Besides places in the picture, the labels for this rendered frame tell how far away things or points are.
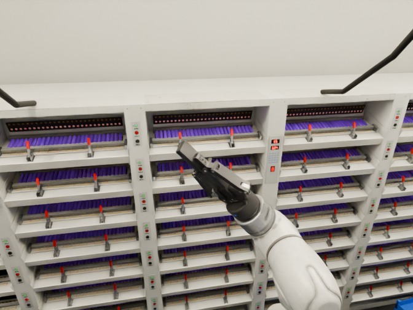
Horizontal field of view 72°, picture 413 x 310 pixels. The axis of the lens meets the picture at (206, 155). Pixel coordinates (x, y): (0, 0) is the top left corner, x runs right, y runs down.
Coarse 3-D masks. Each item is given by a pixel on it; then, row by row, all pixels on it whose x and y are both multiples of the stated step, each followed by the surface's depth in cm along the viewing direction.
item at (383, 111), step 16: (400, 96) 153; (384, 112) 160; (400, 128) 161; (384, 144) 164; (384, 160) 168; (368, 176) 176; (384, 176) 173; (368, 208) 182; (352, 256) 197; (352, 288) 211
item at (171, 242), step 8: (160, 224) 175; (176, 232) 171; (192, 232) 172; (208, 232) 172; (216, 232) 173; (224, 232) 173; (232, 232) 173; (240, 232) 174; (160, 240) 167; (168, 240) 167; (176, 240) 167; (192, 240) 168; (200, 240) 168; (208, 240) 169; (216, 240) 171; (224, 240) 172; (232, 240) 174; (160, 248) 166; (168, 248) 168
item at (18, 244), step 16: (0, 128) 139; (0, 176) 136; (16, 208) 149; (0, 224) 141; (0, 240) 145; (16, 240) 146; (16, 256) 150; (32, 272) 161; (16, 288) 158; (32, 288) 160
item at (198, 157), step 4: (196, 156) 60; (200, 156) 60; (196, 160) 60; (200, 160) 60; (204, 160) 61; (200, 164) 61; (204, 164) 61; (208, 164) 61; (212, 164) 61; (216, 164) 61; (208, 168) 61; (216, 168) 60
